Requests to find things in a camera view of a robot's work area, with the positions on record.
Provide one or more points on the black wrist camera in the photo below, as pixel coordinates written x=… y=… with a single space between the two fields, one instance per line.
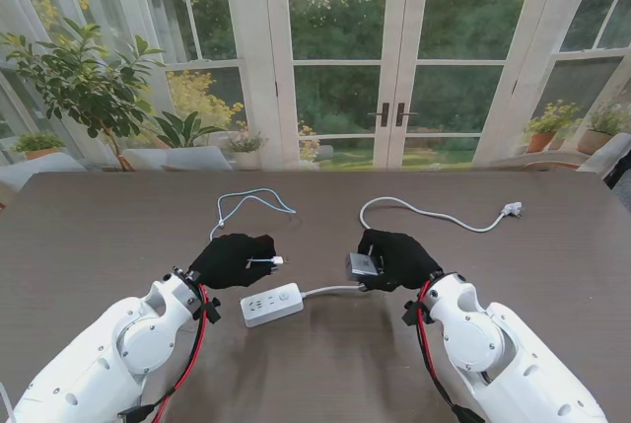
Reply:
x=410 y=313
x=211 y=309

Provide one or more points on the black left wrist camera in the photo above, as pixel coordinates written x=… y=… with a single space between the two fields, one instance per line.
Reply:
x=211 y=309

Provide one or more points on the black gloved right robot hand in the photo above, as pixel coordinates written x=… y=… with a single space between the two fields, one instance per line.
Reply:
x=404 y=260

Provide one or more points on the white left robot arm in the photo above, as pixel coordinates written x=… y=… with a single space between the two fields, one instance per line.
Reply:
x=98 y=364

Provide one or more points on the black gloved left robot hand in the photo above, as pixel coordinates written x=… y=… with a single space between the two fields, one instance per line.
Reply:
x=222 y=265

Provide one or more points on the printed garden window backdrop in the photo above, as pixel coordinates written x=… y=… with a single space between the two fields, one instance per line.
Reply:
x=315 y=58

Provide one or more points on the grey USB charger adapter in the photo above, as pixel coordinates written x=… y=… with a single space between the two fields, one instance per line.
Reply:
x=362 y=266

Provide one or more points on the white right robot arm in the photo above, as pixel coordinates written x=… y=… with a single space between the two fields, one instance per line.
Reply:
x=498 y=354

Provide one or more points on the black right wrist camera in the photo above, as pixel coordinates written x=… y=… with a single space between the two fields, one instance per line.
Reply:
x=410 y=313

